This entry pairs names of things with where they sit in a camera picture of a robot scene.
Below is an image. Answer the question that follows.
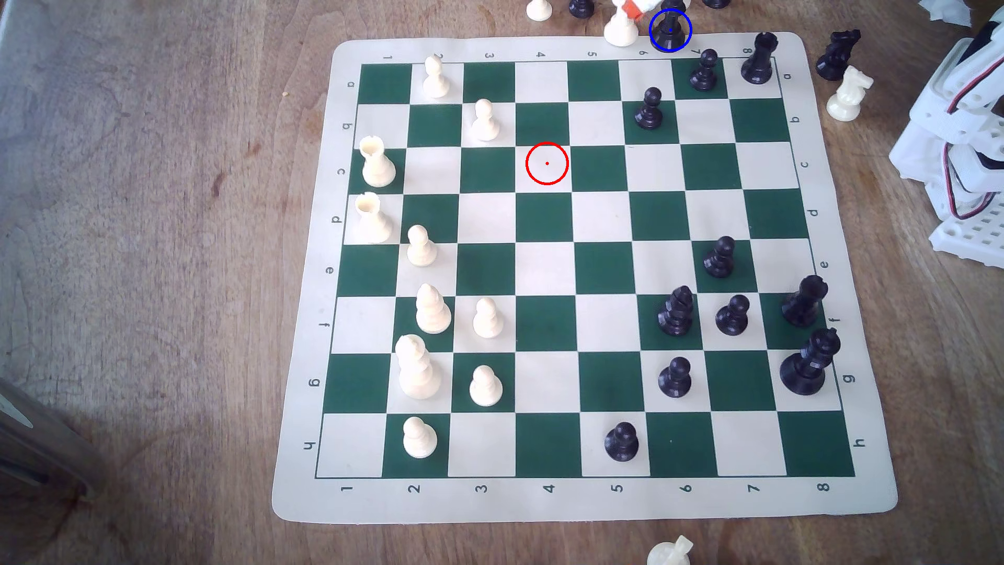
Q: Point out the white chess king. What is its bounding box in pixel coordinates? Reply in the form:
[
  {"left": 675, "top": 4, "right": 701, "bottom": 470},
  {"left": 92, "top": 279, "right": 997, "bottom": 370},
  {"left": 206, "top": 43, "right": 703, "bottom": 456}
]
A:
[{"left": 394, "top": 333, "right": 442, "bottom": 400}]

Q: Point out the dark grey blurry object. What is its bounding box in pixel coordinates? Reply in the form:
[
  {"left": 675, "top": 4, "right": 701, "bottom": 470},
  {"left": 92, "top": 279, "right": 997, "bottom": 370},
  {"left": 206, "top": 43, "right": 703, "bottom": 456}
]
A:
[{"left": 0, "top": 377, "right": 107, "bottom": 507}]

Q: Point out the black chess knight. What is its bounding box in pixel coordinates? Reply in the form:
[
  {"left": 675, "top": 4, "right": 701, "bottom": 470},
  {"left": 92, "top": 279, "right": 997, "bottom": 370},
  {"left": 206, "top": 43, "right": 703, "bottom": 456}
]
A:
[{"left": 816, "top": 29, "right": 862, "bottom": 82}]

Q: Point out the white chess rook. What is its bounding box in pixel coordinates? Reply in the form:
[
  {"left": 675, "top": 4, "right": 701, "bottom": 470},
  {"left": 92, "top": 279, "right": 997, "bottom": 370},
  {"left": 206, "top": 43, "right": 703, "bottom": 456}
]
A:
[
  {"left": 355, "top": 192, "right": 394, "bottom": 245},
  {"left": 360, "top": 135, "right": 397, "bottom": 188}
]

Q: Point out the white chess knight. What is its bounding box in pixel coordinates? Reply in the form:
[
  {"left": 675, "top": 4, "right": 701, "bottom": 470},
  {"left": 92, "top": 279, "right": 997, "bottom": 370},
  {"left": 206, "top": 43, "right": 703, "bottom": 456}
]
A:
[{"left": 827, "top": 65, "right": 875, "bottom": 122}]

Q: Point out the black chess bishop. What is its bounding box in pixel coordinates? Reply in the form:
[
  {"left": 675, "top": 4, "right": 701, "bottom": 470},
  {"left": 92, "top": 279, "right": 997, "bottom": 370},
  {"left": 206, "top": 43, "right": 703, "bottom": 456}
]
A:
[{"left": 781, "top": 275, "right": 830, "bottom": 329}]

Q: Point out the white crumpled paper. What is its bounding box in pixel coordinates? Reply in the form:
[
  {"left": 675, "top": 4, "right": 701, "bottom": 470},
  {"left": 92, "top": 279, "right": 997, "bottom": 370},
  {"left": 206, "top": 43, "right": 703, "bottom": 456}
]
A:
[{"left": 918, "top": 0, "right": 975, "bottom": 26}]

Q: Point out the white chess piece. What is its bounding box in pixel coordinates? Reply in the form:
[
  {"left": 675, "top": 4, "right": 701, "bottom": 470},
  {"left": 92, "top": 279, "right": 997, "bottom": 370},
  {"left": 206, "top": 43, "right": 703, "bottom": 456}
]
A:
[{"left": 647, "top": 535, "right": 694, "bottom": 565}]

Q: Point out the black chess king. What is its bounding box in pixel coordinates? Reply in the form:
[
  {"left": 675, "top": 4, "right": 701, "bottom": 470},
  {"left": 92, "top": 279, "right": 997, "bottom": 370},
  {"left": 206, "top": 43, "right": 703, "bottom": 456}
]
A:
[{"left": 779, "top": 328, "right": 842, "bottom": 397}]

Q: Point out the red and black robot cable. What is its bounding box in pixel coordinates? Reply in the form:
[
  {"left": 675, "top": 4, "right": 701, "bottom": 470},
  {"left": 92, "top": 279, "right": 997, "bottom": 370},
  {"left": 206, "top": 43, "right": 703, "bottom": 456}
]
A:
[{"left": 941, "top": 47, "right": 1004, "bottom": 221}]

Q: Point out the black chess queen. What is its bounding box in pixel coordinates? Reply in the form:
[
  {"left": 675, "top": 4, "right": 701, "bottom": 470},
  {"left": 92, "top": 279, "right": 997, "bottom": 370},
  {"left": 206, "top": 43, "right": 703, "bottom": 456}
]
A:
[{"left": 653, "top": 3, "right": 691, "bottom": 53}]

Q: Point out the black bishop f6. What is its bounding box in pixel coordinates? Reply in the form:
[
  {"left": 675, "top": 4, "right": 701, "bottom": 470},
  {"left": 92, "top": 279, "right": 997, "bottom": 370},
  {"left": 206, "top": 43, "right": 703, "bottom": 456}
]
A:
[{"left": 657, "top": 286, "right": 697, "bottom": 338}]

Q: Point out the green and white chess mat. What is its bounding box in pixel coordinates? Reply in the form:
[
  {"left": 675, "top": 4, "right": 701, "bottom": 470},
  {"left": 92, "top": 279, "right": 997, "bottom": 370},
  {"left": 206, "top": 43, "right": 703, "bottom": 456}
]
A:
[{"left": 271, "top": 33, "right": 899, "bottom": 525}]

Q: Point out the black chess rook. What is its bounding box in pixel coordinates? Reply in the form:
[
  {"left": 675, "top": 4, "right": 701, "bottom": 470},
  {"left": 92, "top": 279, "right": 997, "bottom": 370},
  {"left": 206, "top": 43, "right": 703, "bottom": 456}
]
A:
[{"left": 740, "top": 32, "right": 780, "bottom": 86}]

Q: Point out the white chess bishop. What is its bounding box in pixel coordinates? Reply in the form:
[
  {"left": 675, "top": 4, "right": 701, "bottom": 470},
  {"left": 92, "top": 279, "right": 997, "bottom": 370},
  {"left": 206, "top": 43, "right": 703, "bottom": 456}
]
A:
[{"left": 415, "top": 283, "right": 453, "bottom": 335}]

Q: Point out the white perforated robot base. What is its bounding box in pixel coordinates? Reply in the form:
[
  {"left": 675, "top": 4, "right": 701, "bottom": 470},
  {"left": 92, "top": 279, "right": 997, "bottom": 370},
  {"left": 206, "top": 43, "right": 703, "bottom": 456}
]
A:
[{"left": 929, "top": 196, "right": 1004, "bottom": 270}]

